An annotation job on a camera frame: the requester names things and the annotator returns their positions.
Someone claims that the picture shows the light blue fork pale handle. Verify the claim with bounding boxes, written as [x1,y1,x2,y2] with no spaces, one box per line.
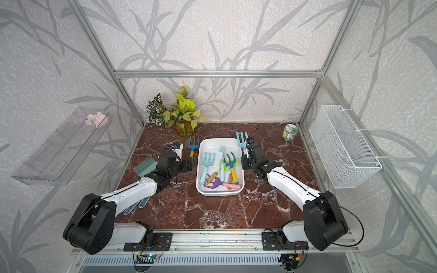
[236,132,249,158]

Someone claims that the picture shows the dark teal rake yellow handle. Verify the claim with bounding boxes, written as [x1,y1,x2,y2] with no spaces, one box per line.
[225,152,239,184]

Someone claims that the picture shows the dark teal fork yellow handle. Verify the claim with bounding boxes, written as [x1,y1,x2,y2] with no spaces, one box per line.
[188,136,200,158]

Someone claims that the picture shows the white plastic storage box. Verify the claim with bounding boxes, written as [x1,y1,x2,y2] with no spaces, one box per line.
[196,138,245,197]

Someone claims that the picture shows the light blue rake pale handle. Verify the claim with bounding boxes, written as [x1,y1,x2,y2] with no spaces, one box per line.
[218,146,226,183]
[199,152,216,184]

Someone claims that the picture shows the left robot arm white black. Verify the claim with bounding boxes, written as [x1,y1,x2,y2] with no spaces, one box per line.
[63,151,194,254]

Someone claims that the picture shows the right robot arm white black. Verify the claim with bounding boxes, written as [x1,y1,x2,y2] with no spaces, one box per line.
[241,138,349,251]

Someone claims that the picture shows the blue patterned cloth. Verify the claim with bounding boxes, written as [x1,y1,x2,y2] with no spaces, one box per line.
[123,197,150,216]

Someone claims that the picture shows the small jar green label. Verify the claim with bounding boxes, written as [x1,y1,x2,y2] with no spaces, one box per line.
[282,124,298,142]

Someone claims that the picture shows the potted plant amber vase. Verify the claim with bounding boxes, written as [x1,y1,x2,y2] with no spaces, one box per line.
[146,86,207,138]

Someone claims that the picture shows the pink artificial flowers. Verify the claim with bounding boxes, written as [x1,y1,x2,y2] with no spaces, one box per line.
[84,111,109,128]

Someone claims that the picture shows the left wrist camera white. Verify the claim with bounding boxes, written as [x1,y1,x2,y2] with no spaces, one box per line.
[171,142,183,162]

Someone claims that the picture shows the green rake wooden handle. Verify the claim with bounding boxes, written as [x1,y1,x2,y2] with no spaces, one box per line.
[224,159,239,184]

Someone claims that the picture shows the purple rake pink handle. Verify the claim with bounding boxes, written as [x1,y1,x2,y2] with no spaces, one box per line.
[204,177,242,190]

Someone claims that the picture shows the green tool wooden handle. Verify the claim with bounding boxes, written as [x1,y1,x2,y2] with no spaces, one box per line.
[204,169,221,188]

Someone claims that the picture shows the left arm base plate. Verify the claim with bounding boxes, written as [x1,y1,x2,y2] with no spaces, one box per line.
[124,232,173,252]

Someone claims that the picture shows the aluminium front rail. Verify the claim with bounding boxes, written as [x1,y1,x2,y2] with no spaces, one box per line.
[69,229,359,255]

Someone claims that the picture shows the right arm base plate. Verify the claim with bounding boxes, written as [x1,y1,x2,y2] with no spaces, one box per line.
[261,229,308,252]

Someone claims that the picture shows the white wire mesh basket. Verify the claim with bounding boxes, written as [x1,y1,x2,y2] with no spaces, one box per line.
[310,105,382,189]

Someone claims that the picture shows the clear acrylic wall shelf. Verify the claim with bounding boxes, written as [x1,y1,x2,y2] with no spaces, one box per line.
[11,107,112,186]

